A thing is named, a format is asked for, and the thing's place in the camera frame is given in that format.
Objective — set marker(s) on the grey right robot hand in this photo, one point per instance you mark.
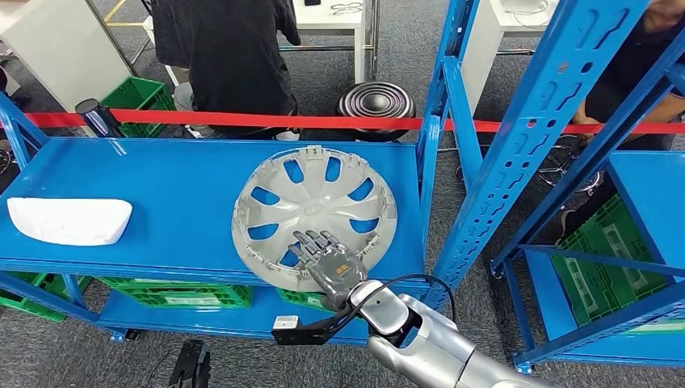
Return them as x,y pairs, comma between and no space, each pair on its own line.
337,270

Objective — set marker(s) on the grey wheel hubcap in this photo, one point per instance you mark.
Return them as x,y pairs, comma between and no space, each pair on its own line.
316,206

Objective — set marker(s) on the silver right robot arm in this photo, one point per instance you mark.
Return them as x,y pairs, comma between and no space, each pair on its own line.
428,348

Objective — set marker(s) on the blue metal shelf rack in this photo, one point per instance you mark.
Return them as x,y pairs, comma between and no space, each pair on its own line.
176,182
653,203

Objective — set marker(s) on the white plastic part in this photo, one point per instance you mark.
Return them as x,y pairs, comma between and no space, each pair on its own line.
69,222

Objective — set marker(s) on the green plastic crate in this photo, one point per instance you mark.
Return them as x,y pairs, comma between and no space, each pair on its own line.
578,289
176,297
299,300
139,99
626,257
32,300

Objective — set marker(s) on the red barrier belt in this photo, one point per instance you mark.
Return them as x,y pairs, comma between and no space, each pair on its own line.
267,120

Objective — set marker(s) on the black round stool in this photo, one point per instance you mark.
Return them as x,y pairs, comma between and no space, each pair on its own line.
374,102

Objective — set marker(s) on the black robot foot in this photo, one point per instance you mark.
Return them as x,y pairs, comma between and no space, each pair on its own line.
190,367

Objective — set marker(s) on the person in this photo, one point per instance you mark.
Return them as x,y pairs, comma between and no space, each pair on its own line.
235,53
8,85
631,69

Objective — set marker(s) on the white desk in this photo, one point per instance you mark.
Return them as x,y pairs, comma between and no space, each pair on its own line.
489,48
326,21

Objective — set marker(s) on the round stool chrome base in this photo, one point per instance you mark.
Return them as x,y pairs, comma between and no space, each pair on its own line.
567,170

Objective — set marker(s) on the white cabinet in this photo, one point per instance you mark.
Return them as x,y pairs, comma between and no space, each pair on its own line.
59,48

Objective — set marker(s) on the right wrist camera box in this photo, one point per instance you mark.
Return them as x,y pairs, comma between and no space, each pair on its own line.
299,336

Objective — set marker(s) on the black barrier post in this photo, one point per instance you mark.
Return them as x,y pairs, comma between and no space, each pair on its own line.
96,118

